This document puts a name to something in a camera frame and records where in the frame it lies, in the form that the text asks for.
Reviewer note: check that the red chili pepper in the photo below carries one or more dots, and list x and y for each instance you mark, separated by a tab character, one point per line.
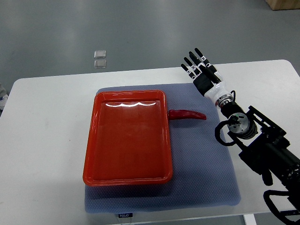
185	114

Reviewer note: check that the white table leg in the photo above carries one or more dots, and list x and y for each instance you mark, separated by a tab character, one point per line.
249	219

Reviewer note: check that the red plastic tray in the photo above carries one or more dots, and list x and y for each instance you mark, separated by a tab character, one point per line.
129	140

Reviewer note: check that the black label tag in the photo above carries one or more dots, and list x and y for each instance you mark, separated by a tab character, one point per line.
125	215

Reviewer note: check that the blue-grey textured mat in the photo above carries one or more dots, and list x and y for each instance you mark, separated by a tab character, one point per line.
203	172

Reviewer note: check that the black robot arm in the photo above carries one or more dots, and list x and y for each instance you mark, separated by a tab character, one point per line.
264	149

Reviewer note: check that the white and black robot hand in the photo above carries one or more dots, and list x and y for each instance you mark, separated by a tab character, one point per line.
207	79

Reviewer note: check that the upper metal floor plate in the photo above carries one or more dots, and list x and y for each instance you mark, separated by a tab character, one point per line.
98	54

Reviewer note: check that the white shoe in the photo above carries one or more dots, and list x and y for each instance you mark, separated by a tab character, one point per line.
3	97

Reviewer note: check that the cardboard box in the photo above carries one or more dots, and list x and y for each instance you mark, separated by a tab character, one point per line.
283	4

